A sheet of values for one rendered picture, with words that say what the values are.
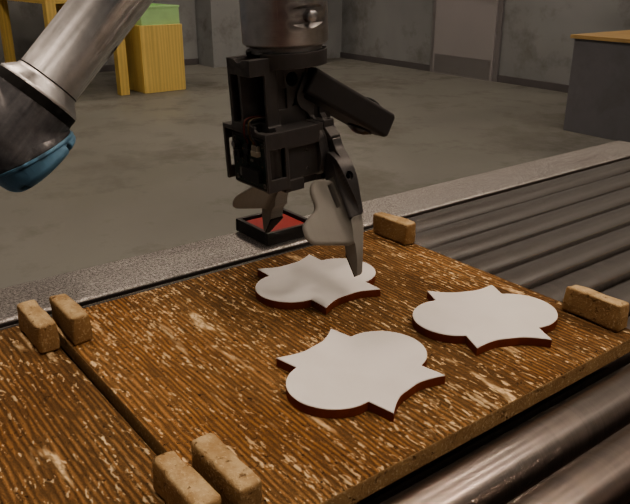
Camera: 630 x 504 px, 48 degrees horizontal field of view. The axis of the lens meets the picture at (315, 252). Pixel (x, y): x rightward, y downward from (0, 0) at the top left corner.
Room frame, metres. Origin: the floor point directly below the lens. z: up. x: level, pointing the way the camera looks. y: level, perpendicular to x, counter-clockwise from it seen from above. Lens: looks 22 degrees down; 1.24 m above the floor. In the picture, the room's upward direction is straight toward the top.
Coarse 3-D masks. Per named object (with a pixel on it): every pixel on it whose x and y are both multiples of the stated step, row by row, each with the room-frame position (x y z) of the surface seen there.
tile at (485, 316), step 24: (432, 312) 0.59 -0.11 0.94; (456, 312) 0.59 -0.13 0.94; (480, 312) 0.59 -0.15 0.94; (504, 312) 0.59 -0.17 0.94; (528, 312) 0.59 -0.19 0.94; (552, 312) 0.59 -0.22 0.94; (432, 336) 0.55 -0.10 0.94; (456, 336) 0.54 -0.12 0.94; (480, 336) 0.54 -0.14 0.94; (504, 336) 0.54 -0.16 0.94; (528, 336) 0.54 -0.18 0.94
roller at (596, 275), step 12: (624, 252) 0.80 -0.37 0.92; (600, 264) 0.76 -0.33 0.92; (612, 264) 0.76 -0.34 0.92; (624, 264) 0.77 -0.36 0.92; (564, 276) 0.73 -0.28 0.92; (576, 276) 0.73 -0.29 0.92; (588, 276) 0.73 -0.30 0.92; (600, 276) 0.74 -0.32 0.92; (612, 276) 0.74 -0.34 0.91; (624, 276) 0.75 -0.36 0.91; (540, 288) 0.69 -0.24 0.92; (552, 288) 0.69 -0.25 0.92; (564, 288) 0.70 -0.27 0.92; (600, 288) 0.72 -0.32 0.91
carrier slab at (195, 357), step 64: (320, 256) 0.74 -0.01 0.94; (384, 256) 0.74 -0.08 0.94; (128, 320) 0.59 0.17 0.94; (192, 320) 0.59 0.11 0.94; (256, 320) 0.59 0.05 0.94; (320, 320) 0.59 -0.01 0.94; (384, 320) 0.59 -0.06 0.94; (576, 320) 0.59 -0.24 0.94; (128, 384) 0.48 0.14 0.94; (192, 384) 0.48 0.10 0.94; (256, 384) 0.48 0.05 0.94; (448, 384) 0.48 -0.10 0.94; (512, 384) 0.48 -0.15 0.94; (256, 448) 0.40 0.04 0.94; (320, 448) 0.40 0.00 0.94; (384, 448) 0.40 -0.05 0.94; (448, 448) 0.41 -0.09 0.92
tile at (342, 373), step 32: (320, 352) 0.51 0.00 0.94; (352, 352) 0.51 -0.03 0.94; (384, 352) 0.51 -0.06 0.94; (416, 352) 0.51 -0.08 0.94; (288, 384) 0.46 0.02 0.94; (320, 384) 0.46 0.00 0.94; (352, 384) 0.46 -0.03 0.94; (384, 384) 0.46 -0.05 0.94; (416, 384) 0.47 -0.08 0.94; (320, 416) 0.43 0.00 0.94; (352, 416) 0.44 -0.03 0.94; (384, 416) 0.43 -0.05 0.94
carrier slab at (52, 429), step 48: (0, 336) 0.56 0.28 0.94; (0, 384) 0.48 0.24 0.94; (48, 384) 0.48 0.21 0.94; (0, 432) 0.42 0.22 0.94; (48, 432) 0.42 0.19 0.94; (96, 432) 0.42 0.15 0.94; (0, 480) 0.37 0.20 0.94; (48, 480) 0.37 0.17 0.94; (96, 480) 0.37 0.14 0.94; (144, 480) 0.37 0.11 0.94
